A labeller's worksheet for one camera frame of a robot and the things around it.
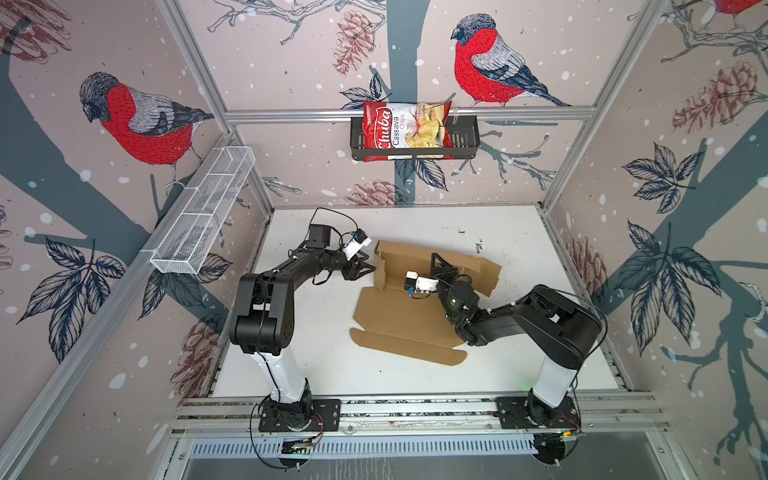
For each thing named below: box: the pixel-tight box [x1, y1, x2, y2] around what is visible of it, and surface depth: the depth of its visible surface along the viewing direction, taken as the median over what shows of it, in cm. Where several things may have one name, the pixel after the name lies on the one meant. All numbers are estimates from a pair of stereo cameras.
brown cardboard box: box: [350, 240, 502, 366], surface depth 88 cm
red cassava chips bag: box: [362, 100, 454, 161], surface depth 90 cm
